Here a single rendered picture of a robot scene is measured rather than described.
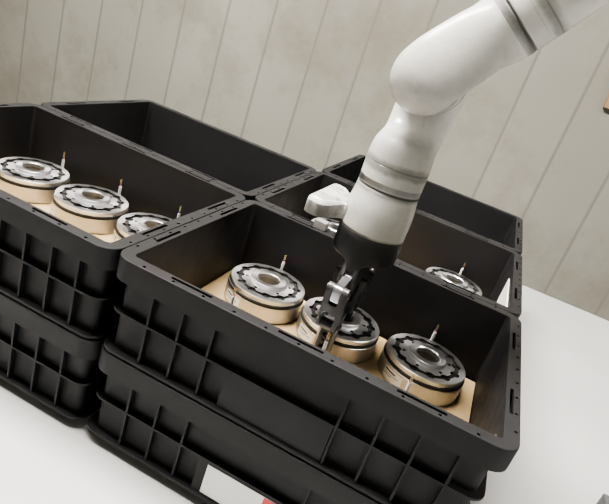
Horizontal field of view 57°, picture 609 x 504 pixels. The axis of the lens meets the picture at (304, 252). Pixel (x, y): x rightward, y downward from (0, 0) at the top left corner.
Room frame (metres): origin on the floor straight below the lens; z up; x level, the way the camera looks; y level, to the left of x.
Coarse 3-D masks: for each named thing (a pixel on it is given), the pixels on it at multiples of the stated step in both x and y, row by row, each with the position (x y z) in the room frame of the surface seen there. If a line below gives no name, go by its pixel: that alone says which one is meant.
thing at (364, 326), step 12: (312, 300) 0.65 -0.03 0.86; (312, 312) 0.62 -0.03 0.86; (360, 312) 0.66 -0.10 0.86; (312, 324) 0.59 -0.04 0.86; (360, 324) 0.63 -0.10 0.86; (372, 324) 0.64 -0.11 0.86; (336, 336) 0.58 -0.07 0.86; (348, 336) 0.59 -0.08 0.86; (360, 336) 0.60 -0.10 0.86; (372, 336) 0.61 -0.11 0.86
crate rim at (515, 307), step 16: (304, 176) 0.97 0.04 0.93; (320, 176) 1.01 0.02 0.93; (272, 192) 0.82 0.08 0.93; (448, 224) 0.98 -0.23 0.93; (480, 240) 0.95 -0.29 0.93; (512, 256) 0.94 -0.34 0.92; (512, 272) 0.84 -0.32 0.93; (464, 288) 0.69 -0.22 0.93; (512, 288) 0.76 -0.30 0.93; (496, 304) 0.67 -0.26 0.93; (512, 304) 0.69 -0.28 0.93
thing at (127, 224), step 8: (128, 216) 0.71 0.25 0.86; (136, 216) 0.72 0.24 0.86; (144, 216) 0.73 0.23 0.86; (152, 216) 0.74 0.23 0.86; (160, 216) 0.75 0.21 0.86; (120, 224) 0.68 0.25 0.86; (128, 224) 0.69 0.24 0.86; (136, 224) 0.69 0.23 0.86; (120, 232) 0.66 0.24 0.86; (128, 232) 0.66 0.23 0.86; (136, 232) 0.67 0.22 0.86
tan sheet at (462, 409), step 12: (228, 276) 0.70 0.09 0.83; (204, 288) 0.64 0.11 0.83; (216, 288) 0.65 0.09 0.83; (276, 324) 0.61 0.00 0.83; (288, 324) 0.62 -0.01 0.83; (372, 360) 0.61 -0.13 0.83; (372, 372) 0.58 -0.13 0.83; (468, 384) 0.63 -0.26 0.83; (468, 396) 0.60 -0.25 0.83; (444, 408) 0.56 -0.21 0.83; (456, 408) 0.57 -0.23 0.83; (468, 408) 0.57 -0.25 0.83; (468, 420) 0.55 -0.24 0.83
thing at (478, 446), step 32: (192, 224) 0.60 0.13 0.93; (128, 256) 0.47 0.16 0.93; (160, 288) 0.45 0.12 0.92; (192, 288) 0.46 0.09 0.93; (448, 288) 0.67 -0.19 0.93; (224, 320) 0.44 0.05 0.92; (256, 320) 0.44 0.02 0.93; (512, 320) 0.64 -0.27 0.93; (288, 352) 0.42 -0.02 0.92; (320, 352) 0.42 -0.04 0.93; (512, 352) 0.55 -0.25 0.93; (352, 384) 0.40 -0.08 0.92; (384, 384) 0.41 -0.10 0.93; (512, 384) 0.48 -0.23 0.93; (384, 416) 0.40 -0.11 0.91; (416, 416) 0.39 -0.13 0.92; (448, 416) 0.39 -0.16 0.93; (512, 416) 0.42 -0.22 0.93; (448, 448) 0.38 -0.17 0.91; (480, 448) 0.38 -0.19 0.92; (512, 448) 0.38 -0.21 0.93
